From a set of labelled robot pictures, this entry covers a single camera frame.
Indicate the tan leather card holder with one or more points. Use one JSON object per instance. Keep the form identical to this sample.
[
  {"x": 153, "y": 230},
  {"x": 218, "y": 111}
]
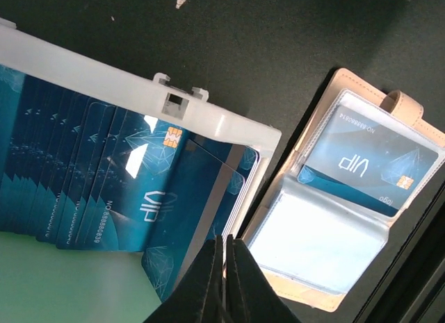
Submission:
[{"x": 313, "y": 246}]

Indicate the green bin middle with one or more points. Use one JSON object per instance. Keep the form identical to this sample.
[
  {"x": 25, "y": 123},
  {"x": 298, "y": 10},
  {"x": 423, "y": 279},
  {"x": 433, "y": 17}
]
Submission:
[{"x": 40, "y": 283}]

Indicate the white bin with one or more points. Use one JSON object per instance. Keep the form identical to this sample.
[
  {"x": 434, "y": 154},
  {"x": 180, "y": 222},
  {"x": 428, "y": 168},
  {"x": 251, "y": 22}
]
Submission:
[{"x": 154, "y": 97}]

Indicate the blue VIP card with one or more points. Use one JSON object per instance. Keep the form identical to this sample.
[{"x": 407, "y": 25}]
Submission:
[
  {"x": 366, "y": 163},
  {"x": 197, "y": 187}
]

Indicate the blue card stack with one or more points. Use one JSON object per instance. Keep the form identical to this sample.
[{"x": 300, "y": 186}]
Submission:
[{"x": 80, "y": 173}]

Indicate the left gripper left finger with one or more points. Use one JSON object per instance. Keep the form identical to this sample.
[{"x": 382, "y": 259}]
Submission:
[{"x": 198, "y": 296}]

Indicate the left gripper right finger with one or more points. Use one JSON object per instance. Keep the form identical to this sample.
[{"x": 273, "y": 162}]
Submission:
[{"x": 249, "y": 296}]

